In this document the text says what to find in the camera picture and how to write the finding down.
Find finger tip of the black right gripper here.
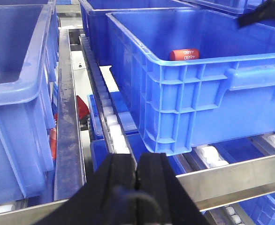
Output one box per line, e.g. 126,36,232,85
237,0,275,28

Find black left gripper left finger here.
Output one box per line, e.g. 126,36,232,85
36,154,136,225

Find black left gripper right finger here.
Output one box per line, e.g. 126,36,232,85
137,153,209,225

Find brown cylindrical capacitor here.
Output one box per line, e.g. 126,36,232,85
169,49,200,61

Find blue bin centre lower shelf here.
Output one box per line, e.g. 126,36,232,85
111,9,275,155

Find blue bin shelf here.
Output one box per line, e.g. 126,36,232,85
0,4,55,204
111,9,275,155

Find blue bin behind centre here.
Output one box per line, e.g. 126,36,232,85
81,0,199,70

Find blue bin left lower shelf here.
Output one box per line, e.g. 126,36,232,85
0,4,55,204

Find steel divider bar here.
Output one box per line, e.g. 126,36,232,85
53,29,86,201

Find white roller conveyor track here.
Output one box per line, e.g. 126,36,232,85
81,35,132,154

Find red plastic bag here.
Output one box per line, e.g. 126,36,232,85
49,95,90,160

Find stainless steel shelf rail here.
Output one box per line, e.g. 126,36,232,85
0,155,275,225

